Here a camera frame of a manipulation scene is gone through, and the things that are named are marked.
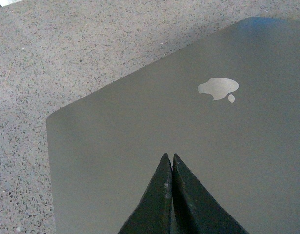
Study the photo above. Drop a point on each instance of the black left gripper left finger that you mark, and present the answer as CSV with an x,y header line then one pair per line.
x,y
153,213

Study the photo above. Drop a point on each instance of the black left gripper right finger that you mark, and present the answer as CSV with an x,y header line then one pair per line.
x,y
196,211

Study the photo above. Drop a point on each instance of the grey laptop computer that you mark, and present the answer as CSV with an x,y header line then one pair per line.
x,y
227,105

